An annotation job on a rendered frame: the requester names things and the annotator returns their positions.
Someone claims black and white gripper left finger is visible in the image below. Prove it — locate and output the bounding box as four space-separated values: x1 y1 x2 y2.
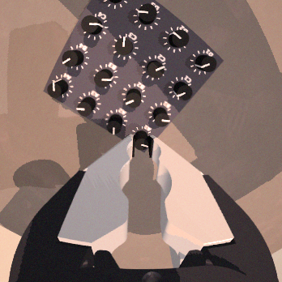
8 135 135 282

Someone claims dark grey knob box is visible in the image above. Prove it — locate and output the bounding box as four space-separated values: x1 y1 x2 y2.
43 0 224 152

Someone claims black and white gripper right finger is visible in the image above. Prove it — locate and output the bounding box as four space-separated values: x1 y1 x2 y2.
147 135 279 282

